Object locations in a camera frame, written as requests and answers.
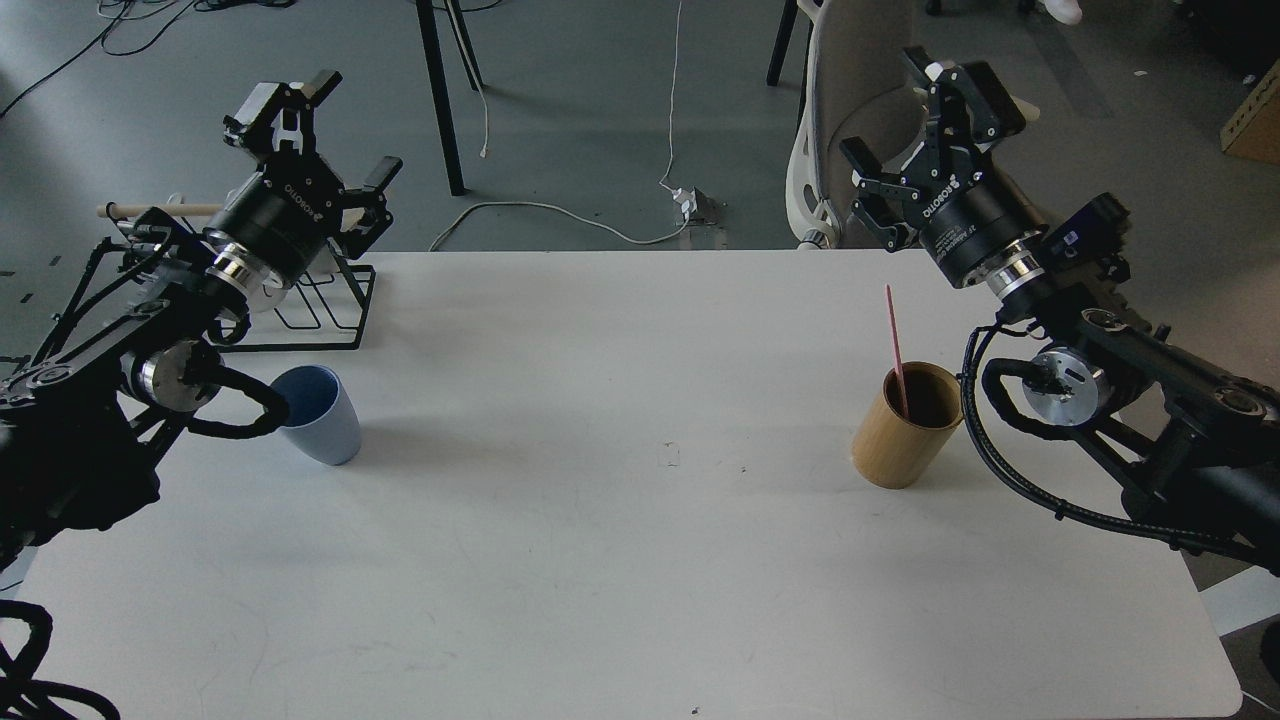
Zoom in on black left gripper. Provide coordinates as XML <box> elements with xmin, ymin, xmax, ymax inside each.
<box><xmin>204</xmin><ymin>70</ymin><xmax>403</xmax><ymax>290</ymax></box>

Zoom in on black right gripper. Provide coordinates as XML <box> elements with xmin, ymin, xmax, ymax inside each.
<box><xmin>840</xmin><ymin>46</ymin><xmax>1047</xmax><ymax>288</ymax></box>

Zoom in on pink chopstick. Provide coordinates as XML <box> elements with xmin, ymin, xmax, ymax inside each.
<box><xmin>884</xmin><ymin>284</ymin><xmax>910</xmax><ymax>421</ymax></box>

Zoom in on light blue plastic cup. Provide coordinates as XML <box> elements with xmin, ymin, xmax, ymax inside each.
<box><xmin>269</xmin><ymin>364</ymin><xmax>364</xmax><ymax>466</ymax></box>

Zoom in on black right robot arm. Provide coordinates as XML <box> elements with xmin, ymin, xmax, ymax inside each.
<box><xmin>841</xmin><ymin>46</ymin><xmax>1279</xmax><ymax>571</ymax></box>

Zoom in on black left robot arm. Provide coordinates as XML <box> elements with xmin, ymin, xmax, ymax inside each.
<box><xmin>1</xmin><ymin>70</ymin><xmax>403</xmax><ymax>568</ymax></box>

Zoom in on beige office chair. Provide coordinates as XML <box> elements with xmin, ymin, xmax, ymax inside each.
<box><xmin>786</xmin><ymin>0</ymin><xmax>1041</xmax><ymax>251</ymax></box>

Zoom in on black table leg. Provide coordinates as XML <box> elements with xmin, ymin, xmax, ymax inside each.
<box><xmin>411</xmin><ymin>1</ymin><xmax>483</xmax><ymax>197</ymax></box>

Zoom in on white power adapter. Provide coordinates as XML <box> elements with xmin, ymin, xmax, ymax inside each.
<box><xmin>671</xmin><ymin>188</ymin><xmax>699</xmax><ymax>222</ymax></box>

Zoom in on bamboo cylindrical holder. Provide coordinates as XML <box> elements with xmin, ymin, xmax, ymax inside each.
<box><xmin>851</xmin><ymin>361</ymin><xmax>963</xmax><ymax>489</ymax></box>

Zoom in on cardboard box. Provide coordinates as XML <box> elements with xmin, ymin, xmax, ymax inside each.
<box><xmin>1219</xmin><ymin>60</ymin><xmax>1279</xmax><ymax>167</ymax></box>

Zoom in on black wire dish rack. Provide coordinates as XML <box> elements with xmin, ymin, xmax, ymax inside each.
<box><xmin>96</xmin><ymin>193</ymin><xmax>378</xmax><ymax>354</ymax></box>

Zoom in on black cables on floor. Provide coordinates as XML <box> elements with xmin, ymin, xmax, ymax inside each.
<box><xmin>0</xmin><ymin>0</ymin><xmax>301</xmax><ymax>117</ymax></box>

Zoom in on white cable on floor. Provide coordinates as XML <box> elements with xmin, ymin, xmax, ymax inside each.
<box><xmin>429</xmin><ymin>0</ymin><xmax>701</xmax><ymax>251</ymax></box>

